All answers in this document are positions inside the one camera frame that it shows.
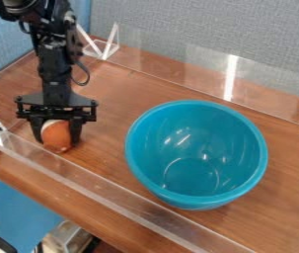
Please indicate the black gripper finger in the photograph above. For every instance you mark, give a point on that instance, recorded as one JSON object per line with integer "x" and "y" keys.
{"x": 37, "y": 125}
{"x": 76, "y": 130}

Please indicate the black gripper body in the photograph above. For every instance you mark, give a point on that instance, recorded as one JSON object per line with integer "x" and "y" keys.
{"x": 57, "y": 103}

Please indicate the brown toy mushroom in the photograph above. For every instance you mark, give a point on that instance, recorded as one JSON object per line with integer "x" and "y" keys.
{"x": 56, "y": 136}

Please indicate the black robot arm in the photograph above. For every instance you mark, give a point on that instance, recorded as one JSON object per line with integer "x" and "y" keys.
{"x": 49, "y": 21}

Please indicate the blue plastic bowl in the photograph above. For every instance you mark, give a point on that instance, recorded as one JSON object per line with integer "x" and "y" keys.
{"x": 197, "y": 153}

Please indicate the clear acrylic front barrier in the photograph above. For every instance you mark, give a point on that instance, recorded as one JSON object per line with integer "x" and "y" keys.
{"x": 106, "y": 208}

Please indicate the clear acrylic barrier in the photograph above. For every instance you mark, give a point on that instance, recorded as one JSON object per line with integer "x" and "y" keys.
{"x": 106, "y": 208}
{"x": 255, "y": 85}

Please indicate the clear acrylic back barrier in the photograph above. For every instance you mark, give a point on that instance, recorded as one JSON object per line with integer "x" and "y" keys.
{"x": 255, "y": 85}

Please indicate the clear acrylic corner bracket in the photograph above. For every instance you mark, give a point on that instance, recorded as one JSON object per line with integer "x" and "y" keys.
{"x": 98, "y": 48}

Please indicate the metal table leg frame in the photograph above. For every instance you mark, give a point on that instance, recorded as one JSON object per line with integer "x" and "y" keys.
{"x": 68, "y": 238}

